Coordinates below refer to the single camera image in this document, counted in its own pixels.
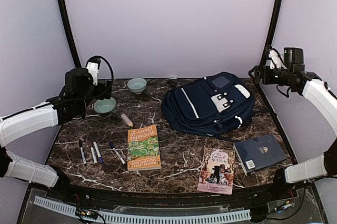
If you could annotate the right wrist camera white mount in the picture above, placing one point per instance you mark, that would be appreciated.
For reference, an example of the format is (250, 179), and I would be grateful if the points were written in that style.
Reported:
(275, 58)

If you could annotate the blue cap marker pen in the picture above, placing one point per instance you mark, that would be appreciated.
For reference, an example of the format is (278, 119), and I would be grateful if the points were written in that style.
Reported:
(117, 153)

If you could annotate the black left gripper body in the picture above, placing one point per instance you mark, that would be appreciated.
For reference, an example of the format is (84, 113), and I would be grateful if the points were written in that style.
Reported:
(101, 94)

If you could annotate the pink Shrew paperback book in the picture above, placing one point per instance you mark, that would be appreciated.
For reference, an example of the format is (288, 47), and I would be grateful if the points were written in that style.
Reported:
(217, 172)

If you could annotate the red cap marker pen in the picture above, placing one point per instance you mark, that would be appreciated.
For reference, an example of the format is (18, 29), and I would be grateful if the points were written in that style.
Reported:
(93, 153)

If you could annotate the black left frame post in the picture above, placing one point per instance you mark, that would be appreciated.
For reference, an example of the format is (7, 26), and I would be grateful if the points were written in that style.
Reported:
(68, 33)

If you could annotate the grey slotted cable duct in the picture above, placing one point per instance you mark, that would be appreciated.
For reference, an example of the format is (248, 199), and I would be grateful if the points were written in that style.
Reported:
(143, 217)

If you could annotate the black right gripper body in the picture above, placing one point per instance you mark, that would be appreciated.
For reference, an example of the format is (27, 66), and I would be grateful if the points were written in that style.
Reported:
(268, 79)

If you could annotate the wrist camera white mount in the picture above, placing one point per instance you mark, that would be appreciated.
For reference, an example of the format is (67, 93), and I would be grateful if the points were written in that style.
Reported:
(275, 58)
(93, 66)

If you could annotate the celadon bowl rear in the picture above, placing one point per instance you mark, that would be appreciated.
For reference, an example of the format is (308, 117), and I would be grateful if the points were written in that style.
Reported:
(137, 85)

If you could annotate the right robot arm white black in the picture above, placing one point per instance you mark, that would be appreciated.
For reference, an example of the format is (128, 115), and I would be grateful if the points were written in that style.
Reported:
(288, 69)

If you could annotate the black frame post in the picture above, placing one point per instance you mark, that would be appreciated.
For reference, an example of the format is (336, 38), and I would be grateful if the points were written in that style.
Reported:
(68, 33)
(273, 22)

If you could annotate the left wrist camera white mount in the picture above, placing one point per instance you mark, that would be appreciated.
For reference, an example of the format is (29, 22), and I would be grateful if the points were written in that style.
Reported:
(93, 66)

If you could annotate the celadon bowl front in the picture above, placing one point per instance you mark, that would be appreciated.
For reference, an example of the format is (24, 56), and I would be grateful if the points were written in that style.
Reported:
(105, 107)

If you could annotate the navy blue student backpack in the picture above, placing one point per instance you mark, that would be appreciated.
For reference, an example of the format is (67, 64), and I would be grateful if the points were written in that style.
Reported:
(210, 106)

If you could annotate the dark blue hardcover book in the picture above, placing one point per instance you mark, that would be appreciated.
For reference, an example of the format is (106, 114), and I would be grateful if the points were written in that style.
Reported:
(259, 153)

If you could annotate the purple tip white marker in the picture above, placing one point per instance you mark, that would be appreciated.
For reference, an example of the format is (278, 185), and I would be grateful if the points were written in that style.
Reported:
(98, 152)

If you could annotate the small circuit board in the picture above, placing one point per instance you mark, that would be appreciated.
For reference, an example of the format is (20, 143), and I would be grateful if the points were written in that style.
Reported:
(86, 214)

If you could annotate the black marker pen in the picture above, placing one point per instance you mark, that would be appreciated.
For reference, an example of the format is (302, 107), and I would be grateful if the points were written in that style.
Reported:
(82, 152)

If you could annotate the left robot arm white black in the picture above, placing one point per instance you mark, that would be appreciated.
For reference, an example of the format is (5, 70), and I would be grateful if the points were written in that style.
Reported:
(81, 87)

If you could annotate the orange treehouse paperback book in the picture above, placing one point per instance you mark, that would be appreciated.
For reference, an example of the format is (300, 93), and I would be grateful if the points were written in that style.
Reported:
(143, 152)

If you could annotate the black right frame post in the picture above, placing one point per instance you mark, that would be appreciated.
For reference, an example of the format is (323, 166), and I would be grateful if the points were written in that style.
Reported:
(273, 22)

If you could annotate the celadon bowl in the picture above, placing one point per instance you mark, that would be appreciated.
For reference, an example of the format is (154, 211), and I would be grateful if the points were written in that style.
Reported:
(137, 85)
(105, 107)

